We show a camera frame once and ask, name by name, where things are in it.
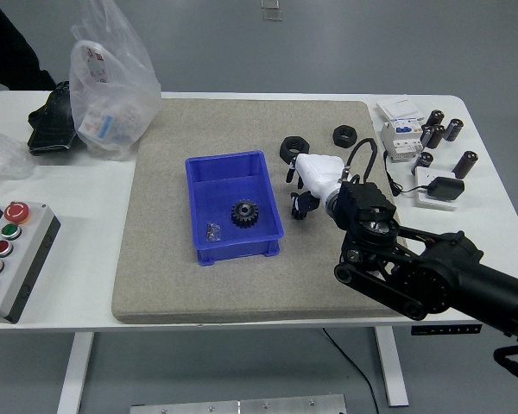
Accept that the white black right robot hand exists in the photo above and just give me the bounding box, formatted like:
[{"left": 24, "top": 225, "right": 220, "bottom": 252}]
[{"left": 284, "top": 153, "right": 345, "bottom": 222}]

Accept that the small black hex nut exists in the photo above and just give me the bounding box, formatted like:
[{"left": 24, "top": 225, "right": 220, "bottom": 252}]
[{"left": 331, "top": 124, "right": 358, "bottom": 148}]

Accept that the small black gear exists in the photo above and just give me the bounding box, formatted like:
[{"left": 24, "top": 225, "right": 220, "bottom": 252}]
[{"left": 290, "top": 198, "right": 311, "bottom": 221}]

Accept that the large black gear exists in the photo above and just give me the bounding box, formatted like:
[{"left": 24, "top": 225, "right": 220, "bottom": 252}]
[{"left": 230, "top": 198, "right": 260, "bottom": 230}]

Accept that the blue plastic box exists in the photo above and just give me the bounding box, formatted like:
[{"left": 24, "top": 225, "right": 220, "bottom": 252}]
[{"left": 184, "top": 149, "right": 285, "bottom": 266}]

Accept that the large black hex nut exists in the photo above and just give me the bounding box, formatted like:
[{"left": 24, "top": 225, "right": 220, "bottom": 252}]
[{"left": 279, "top": 135, "right": 311, "bottom": 163}]

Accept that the grey push-button control box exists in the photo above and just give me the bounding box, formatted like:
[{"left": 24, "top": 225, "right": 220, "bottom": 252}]
[{"left": 0, "top": 201, "right": 62, "bottom": 324}]

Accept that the white circuit breaker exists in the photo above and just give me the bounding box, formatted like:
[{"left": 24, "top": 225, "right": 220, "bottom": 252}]
[{"left": 379, "top": 116, "right": 425, "bottom": 164}]

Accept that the white socket plate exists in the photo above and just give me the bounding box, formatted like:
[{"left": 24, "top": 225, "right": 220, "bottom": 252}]
[{"left": 414, "top": 166, "right": 464, "bottom": 211}]

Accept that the clear packet of screws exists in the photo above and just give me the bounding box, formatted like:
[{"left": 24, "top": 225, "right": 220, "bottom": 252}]
[{"left": 203, "top": 222, "right": 224, "bottom": 243}]

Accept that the black power adapter plug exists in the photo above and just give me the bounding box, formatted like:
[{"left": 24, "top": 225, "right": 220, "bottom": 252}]
[{"left": 426, "top": 176, "right": 465, "bottom": 203}]

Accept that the grey-brown mat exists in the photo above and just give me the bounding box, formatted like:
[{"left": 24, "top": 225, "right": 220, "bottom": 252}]
[{"left": 111, "top": 97, "right": 415, "bottom": 324}]

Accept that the clear floor fixture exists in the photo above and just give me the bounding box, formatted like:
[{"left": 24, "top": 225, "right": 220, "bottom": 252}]
[{"left": 261, "top": 0, "right": 283, "bottom": 22}]

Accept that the black table control panel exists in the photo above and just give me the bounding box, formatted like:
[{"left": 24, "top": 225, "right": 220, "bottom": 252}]
[{"left": 411, "top": 325, "right": 483, "bottom": 336}]

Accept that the white table leg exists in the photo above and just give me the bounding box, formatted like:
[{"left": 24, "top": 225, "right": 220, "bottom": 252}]
[
  {"left": 373, "top": 326, "right": 410, "bottom": 407},
  {"left": 56, "top": 331, "right": 96, "bottom": 414}
]

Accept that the clear plastic bag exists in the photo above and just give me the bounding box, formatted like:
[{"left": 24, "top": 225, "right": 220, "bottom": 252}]
[{"left": 68, "top": 0, "right": 162, "bottom": 162}]

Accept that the white blue small carton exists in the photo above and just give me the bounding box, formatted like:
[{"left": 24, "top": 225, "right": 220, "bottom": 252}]
[{"left": 78, "top": 105, "right": 116, "bottom": 143}]

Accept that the black wrapped plastic part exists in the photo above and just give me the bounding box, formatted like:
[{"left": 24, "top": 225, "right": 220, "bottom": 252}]
[{"left": 27, "top": 80, "right": 87, "bottom": 157}]

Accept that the red emergency stop button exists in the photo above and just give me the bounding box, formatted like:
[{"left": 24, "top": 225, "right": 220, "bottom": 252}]
[{"left": 3, "top": 201, "right": 30, "bottom": 224}]

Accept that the crumpled clear plastic wrap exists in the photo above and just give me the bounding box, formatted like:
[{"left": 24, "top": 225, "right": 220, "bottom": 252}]
[{"left": 0, "top": 132, "right": 38, "bottom": 185}]

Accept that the person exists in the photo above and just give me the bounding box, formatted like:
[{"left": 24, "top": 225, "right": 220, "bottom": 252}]
[{"left": 0, "top": 0, "right": 57, "bottom": 92}]

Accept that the flat white switch panel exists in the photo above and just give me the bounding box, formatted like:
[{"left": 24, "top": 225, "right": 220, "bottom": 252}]
[{"left": 376, "top": 97, "right": 425, "bottom": 124}]

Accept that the black adapter cord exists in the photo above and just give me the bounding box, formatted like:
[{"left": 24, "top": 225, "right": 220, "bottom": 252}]
[{"left": 382, "top": 150, "right": 433, "bottom": 198}]

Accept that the black floor cable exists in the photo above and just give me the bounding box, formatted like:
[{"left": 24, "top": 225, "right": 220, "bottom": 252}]
[{"left": 321, "top": 327, "right": 380, "bottom": 414}]

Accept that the black sleeved robot cable loop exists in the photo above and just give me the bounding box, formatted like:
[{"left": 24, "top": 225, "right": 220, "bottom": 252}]
[{"left": 492, "top": 342, "right": 518, "bottom": 385}]

